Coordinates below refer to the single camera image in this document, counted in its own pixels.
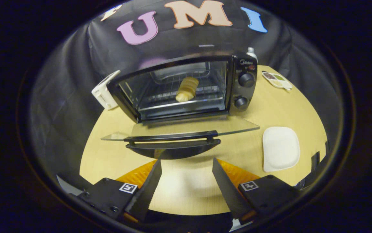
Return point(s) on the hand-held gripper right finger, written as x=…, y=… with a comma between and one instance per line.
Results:
x=226, y=191

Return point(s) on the black backdrop cloth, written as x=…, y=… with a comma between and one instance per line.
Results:
x=69, y=81

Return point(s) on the black toaster oven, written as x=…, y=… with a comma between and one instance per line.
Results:
x=246, y=90

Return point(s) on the black table edge clip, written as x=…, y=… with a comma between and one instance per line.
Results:
x=315, y=160
x=327, y=145

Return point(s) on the white condiment tray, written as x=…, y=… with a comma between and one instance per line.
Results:
x=278, y=81

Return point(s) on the white toaster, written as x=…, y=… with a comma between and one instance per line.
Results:
x=103, y=94

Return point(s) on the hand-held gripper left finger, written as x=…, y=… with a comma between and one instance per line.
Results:
x=147, y=194

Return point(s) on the white plate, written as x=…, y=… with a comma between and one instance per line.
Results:
x=280, y=149

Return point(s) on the ridged bread roll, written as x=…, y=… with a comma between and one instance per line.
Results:
x=187, y=89

